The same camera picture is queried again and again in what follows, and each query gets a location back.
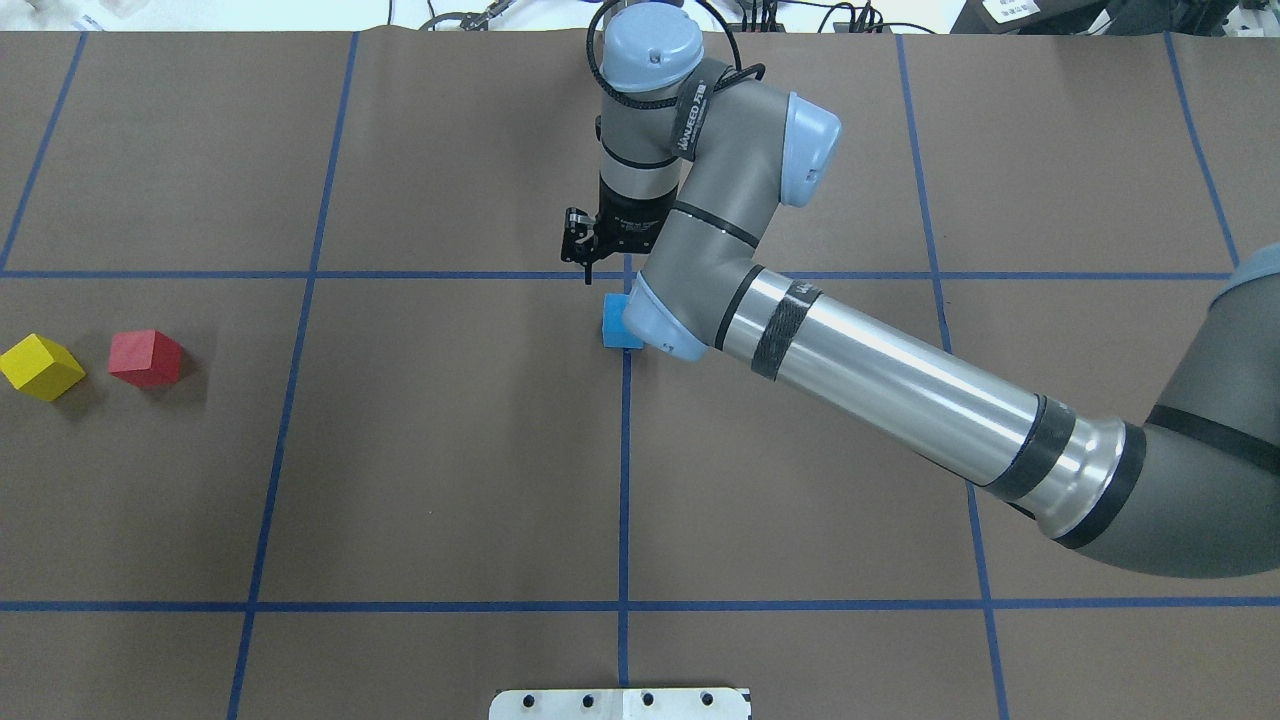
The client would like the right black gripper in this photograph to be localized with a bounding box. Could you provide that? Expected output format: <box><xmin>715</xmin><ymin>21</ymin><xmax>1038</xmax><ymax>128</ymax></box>
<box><xmin>596</xmin><ymin>190</ymin><xmax>671</xmax><ymax>256</ymax></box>

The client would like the blue block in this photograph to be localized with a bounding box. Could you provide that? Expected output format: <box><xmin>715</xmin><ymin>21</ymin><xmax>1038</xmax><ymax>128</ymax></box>
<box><xmin>602</xmin><ymin>293</ymin><xmax>645</xmax><ymax>350</ymax></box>

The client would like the red block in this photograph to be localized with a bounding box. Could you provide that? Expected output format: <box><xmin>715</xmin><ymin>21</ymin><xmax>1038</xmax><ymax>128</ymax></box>
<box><xmin>108</xmin><ymin>329</ymin><xmax>184</xmax><ymax>388</ymax></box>

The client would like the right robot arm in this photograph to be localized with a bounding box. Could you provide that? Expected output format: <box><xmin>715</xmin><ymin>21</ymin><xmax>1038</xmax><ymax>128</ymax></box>
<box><xmin>586</xmin><ymin>1</ymin><xmax>1279</xmax><ymax>578</ymax></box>

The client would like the yellow block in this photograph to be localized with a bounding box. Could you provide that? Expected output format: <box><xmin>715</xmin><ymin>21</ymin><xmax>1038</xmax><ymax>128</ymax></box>
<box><xmin>1</xmin><ymin>333</ymin><xmax>86</xmax><ymax>404</ymax></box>

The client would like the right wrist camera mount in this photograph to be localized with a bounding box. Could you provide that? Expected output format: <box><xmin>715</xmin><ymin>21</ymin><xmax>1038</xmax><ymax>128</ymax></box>
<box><xmin>559</xmin><ymin>208</ymin><xmax>602</xmax><ymax>286</ymax></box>

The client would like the black right camera cable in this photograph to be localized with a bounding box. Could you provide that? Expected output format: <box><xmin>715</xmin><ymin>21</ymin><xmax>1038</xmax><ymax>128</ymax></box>
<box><xmin>586</xmin><ymin>0</ymin><xmax>769</xmax><ymax>109</ymax></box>

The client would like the white pedestal column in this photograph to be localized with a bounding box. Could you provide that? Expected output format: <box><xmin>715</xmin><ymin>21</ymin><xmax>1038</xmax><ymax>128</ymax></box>
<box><xmin>488</xmin><ymin>687</ymin><xmax>753</xmax><ymax>719</ymax></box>

